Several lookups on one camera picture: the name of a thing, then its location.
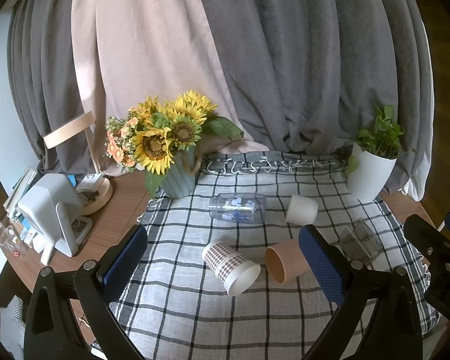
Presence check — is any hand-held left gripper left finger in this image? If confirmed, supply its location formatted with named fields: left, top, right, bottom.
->
left=24, top=225, right=149, bottom=360

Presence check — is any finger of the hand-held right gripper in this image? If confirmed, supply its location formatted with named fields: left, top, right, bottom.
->
left=403, top=214, right=450, bottom=271

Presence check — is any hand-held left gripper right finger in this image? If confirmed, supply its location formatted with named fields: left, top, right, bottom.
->
left=298, top=225, right=423, bottom=360

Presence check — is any pink cup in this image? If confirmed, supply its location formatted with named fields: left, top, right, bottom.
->
left=265, top=239, right=310, bottom=285

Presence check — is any clear square glass cup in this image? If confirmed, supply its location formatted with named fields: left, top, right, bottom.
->
left=339, top=219, right=384, bottom=267

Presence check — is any white cup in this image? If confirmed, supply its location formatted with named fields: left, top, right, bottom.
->
left=286, top=194, right=319, bottom=226

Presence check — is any brown checked paper cup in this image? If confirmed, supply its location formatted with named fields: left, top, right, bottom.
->
left=202, top=242, right=262, bottom=296

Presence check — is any white power adapter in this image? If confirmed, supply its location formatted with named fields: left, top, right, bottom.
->
left=77, top=173, right=104, bottom=193

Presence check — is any white plant pot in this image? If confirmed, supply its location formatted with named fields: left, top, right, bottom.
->
left=347, top=142, right=397, bottom=202

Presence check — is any white desktop appliance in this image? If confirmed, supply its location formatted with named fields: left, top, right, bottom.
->
left=17, top=173, right=94, bottom=257

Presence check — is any checked tablecloth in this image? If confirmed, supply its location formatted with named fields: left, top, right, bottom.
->
left=90, top=152, right=441, bottom=360

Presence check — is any teal ribbed vase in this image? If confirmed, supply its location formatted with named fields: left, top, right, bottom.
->
left=160, top=146, right=198, bottom=199

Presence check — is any clear glass jar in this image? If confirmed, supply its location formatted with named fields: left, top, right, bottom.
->
left=209, top=192, right=267, bottom=226

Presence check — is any green leafy plant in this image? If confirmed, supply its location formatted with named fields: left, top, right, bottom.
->
left=345, top=104, right=417, bottom=176

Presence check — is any clear acrylic holder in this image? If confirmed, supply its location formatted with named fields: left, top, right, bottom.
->
left=0, top=202, right=28, bottom=259

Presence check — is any row of books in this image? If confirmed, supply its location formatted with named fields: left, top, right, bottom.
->
left=3, top=167, right=39, bottom=233

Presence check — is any sunflower bouquet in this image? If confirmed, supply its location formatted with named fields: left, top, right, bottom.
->
left=105, top=90, right=244, bottom=197

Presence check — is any striped cloth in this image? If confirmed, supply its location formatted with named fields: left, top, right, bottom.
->
left=0, top=295, right=25, bottom=354

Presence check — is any grey curtain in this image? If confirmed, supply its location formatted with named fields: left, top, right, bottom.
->
left=193, top=0, right=436, bottom=203
left=7, top=0, right=98, bottom=176

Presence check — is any pink curtain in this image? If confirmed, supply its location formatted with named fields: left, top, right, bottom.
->
left=71, top=0, right=271, bottom=178

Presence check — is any wooden ring desk lamp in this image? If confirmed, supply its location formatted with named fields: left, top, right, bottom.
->
left=43, top=110, right=114, bottom=216

